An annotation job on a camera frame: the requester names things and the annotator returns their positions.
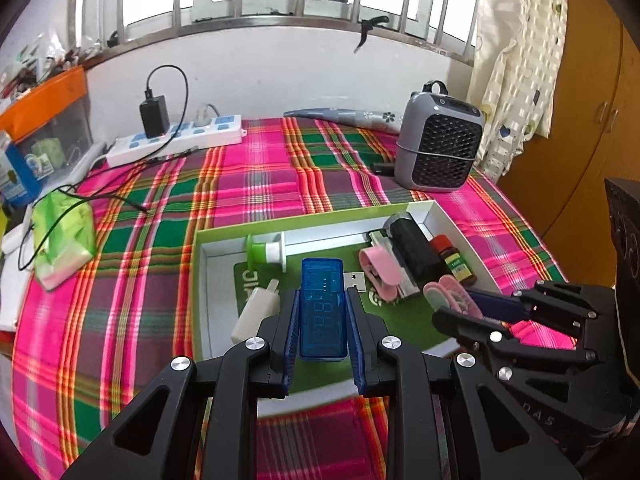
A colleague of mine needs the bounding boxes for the green spool with white cap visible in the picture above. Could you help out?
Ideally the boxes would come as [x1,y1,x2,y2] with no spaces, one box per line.
[244,232,288,273]

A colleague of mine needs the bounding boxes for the brown bottle with red cap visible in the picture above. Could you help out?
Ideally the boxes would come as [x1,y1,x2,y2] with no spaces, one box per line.
[431,235,476,286]

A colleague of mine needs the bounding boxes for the grey fan heater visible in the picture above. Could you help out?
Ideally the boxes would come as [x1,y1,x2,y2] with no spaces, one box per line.
[395,80,486,193]

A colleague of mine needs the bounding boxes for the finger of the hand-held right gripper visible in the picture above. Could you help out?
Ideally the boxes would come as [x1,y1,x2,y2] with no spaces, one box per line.
[470,281,613,333]
[432,309,601,387]

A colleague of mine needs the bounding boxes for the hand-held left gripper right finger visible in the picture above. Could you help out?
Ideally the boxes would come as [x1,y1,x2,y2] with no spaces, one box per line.
[345,290,583,480]

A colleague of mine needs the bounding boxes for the silver case with black end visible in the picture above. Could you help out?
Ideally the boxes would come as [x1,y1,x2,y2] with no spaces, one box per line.
[369,227,420,305]

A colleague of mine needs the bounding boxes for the white rounded object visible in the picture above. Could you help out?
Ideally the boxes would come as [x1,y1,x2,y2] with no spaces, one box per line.
[1,224,35,256]

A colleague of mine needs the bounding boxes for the metal window grille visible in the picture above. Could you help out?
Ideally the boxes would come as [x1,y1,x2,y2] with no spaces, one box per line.
[70,0,481,66]

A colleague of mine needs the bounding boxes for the green and white cardboard box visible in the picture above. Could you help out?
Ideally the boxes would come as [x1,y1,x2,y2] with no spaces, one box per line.
[192,200,488,420]

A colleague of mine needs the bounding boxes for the pink green plaid tablecloth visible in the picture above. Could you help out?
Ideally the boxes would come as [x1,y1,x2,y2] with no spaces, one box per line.
[10,116,576,480]

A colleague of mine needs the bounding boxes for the black hook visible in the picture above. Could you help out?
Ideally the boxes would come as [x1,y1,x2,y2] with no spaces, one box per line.
[352,15,390,55]

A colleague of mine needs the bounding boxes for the blue translucent usb tester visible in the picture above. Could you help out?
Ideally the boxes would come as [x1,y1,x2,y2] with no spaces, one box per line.
[298,257,366,361]

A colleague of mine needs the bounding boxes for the white charger plug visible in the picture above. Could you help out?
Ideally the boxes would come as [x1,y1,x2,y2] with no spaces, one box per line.
[231,280,282,345]

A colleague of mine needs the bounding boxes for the green tissue pack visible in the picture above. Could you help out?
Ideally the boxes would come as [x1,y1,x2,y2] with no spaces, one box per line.
[31,192,98,291]

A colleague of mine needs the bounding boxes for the black charging cable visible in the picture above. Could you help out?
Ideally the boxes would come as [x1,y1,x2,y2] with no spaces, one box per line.
[17,65,190,271]

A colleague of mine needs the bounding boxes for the black charger adapter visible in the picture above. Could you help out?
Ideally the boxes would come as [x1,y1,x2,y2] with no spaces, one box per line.
[139,97,172,138]

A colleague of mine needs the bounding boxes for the clear bin with orange lid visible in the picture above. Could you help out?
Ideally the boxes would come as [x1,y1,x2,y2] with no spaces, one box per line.
[0,65,93,161]

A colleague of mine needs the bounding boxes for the black cylinder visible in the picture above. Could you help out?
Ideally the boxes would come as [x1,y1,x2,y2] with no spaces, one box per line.
[389,213,443,286]

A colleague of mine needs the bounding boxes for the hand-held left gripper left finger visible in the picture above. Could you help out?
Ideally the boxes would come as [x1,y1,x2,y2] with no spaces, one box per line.
[60,287,303,480]

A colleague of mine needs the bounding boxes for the white plug with grey cable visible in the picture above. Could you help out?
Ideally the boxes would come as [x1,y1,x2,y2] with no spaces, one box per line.
[194,102,221,128]

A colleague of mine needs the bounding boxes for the blue carton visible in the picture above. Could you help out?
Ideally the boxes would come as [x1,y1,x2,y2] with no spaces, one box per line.
[0,130,41,206]

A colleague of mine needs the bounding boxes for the white power strip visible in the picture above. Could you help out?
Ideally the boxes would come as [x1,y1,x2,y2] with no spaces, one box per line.
[106,114,247,168]

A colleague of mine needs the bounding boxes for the patterned cream curtain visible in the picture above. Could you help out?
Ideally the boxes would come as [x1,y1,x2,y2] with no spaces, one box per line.
[467,0,571,183]

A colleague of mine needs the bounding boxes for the wooden wardrobe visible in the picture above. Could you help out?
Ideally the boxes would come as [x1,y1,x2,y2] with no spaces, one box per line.
[500,0,640,291]

